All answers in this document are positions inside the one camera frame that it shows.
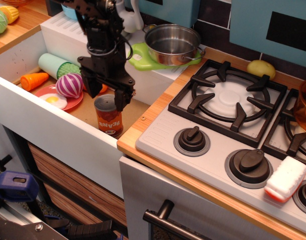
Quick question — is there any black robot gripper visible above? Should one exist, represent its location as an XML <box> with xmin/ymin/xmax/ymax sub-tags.
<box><xmin>78</xmin><ymin>26</ymin><xmax>135</xmax><ymax>112</ymax></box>

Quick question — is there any orange beans can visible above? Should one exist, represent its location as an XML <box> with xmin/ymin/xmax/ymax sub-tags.
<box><xmin>94</xmin><ymin>94</ymin><xmax>123</xmax><ymax>137</ymax></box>

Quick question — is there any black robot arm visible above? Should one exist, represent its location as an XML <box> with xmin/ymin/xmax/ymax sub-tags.
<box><xmin>59</xmin><ymin>0</ymin><xmax>135</xmax><ymax>112</ymax></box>

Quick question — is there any stainless steel pot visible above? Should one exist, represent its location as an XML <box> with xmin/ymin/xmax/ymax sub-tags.
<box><xmin>142</xmin><ymin>24</ymin><xmax>205</xmax><ymax>66</ymax></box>

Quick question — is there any orange toy carrot right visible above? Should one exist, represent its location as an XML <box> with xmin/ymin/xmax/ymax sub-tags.
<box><xmin>83</xmin><ymin>84</ymin><xmax>108</xmax><ymax>94</ymax></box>

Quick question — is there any orange toy carrot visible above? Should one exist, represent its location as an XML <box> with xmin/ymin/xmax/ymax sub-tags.
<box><xmin>20</xmin><ymin>72</ymin><xmax>49</xmax><ymax>91</ymax></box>
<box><xmin>83</xmin><ymin>84</ymin><xmax>108</xmax><ymax>94</ymax></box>

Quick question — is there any purple striped toy onion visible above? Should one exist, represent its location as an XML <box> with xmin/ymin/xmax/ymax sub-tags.
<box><xmin>56</xmin><ymin>73</ymin><xmax>84</xmax><ymax>99</ymax></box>

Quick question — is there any pink plastic plate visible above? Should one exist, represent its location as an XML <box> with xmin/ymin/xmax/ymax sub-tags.
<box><xmin>34</xmin><ymin>84</ymin><xmax>84</xmax><ymax>111</ymax></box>

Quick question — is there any green plastic cutting board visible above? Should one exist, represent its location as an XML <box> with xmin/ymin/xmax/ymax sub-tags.
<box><xmin>128</xmin><ymin>42</ymin><xmax>205</xmax><ymax>71</ymax></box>

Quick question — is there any toy fried egg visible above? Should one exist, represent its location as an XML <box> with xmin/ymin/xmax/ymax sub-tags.
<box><xmin>39</xmin><ymin>93</ymin><xmax>68</xmax><ymax>110</ymax></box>

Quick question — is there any mint green cup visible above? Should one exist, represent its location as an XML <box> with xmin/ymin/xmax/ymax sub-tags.
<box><xmin>38</xmin><ymin>53</ymin><xmax>70</xmax><ymax>80</ymax></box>

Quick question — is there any white toy sink basin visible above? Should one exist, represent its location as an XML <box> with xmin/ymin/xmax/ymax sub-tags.
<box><xmin>0</xmin><ymin>11</ymin><xmax>193</xmax><ymax>200</ymax></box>

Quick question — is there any grey toy faucet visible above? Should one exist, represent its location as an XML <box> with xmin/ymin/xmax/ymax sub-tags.
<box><xmin>116</xmin><ymin>0</ymin><xmax>144</xmax><ymax>34</ymax></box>

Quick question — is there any orange toy carrot left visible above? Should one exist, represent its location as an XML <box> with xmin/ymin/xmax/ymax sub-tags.
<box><xmin>20</xmin><ymin>72</ymin><xmax>49</xmax><ymax>91</ymax></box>

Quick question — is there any blue plastic bowl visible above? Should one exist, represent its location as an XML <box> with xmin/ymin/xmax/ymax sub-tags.
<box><xmin>61</xmin><ymin>4</ymin><xmax>78</xmax><ymax>21</ymax></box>

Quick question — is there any black left stove knob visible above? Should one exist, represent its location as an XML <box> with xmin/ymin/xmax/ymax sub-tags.
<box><xmin>173</xmin><ymin>126</ymin><xmax>211</xmax><ymax>157</ymax></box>

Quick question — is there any black stove knob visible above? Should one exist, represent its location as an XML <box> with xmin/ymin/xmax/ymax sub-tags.
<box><xmin>292</xmin><ymin>180</ymin><xmax>306</xmax><ymax>214</ymax></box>
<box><xmin>224</xmin><ymin>149</ymin><xmax>273</xmax><ymax>189</ymax></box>
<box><xmin>173</xmin><ymin>126</ymin><xmax>211</xmax><ymax>157</ymax></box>

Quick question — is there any black left burner grate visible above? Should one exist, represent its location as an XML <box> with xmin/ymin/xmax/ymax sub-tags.
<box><xmin>168</xmin><ymin>59</ymin><xmax>287</xmax><ymax>148</ymax></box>

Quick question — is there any yellow toy corn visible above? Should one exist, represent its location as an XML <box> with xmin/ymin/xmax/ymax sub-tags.
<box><xmin>0</xmin><ymin>5</ymin><xmax>19</xmax><ymax>24</ymax></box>

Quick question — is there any grey toy stove top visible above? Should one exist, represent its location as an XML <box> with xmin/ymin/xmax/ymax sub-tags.
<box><xmin>135</xmin><ymin>62</ymin><xmax>306</xmax><ymax>238</ymax></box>

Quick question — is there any yellow toy potato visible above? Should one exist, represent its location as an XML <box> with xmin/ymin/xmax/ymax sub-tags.
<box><xmin>246</xmin><ymin>60</ymin><xmax>276</xmax><ymax>80</ymax></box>

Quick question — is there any black middle stove knob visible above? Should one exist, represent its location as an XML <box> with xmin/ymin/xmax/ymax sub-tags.
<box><xmin>224</xmin><ymin>149</ymin><xmax>273</xmax><ymax>189</ymax></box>

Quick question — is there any orange transparent bowl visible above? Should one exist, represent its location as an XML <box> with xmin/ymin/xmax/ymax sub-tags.
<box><xmin>293</xmin><ymin>80</ymin><xmax>306</xmax><ymax>132</ymax></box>

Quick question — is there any white red toy sponge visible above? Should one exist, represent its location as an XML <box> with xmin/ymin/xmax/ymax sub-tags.
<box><xmin>264</xmin><ymin>156</ymin><xmax>306</xmax><ymax>203</ymax></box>

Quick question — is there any black right stove knob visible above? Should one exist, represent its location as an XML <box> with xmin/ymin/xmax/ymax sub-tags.
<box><xmin>292</xmin><ymin>180</ymin><xmax>306</xmax><ymax>214</ymax></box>

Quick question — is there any blue clamp handle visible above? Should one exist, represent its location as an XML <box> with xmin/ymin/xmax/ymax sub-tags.
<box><xmin>0</xmin><ymin>170</ymin><xmax>39</xmax><ymax>202</ymax></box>

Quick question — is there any black oven door handle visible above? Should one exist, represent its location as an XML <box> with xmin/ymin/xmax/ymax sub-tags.
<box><xmin>143</xmin><ymin>199</ymin><xmax>208</xmax><ymax>240</ymax></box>

